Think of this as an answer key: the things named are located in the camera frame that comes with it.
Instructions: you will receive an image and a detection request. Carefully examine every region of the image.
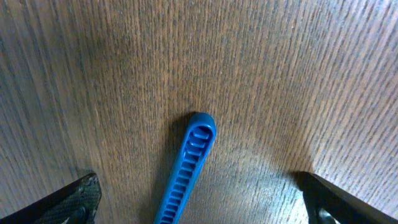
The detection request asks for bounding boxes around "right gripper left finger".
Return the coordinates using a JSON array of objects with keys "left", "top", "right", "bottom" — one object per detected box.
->
[{"left": 1, "top": 172, "right": 102, "bottom": 223}]

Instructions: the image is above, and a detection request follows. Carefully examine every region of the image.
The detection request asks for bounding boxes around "blue disposable razor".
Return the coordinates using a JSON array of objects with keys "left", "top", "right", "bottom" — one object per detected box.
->
[{"left": 154, "top": 113, "right": 216, "bottom": 224}]

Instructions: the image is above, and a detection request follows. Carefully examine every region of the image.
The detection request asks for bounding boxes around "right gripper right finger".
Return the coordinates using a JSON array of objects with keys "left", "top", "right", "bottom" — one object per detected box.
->
[{"left": 297, "top": 171, "right": 397, "bottom": 224}]

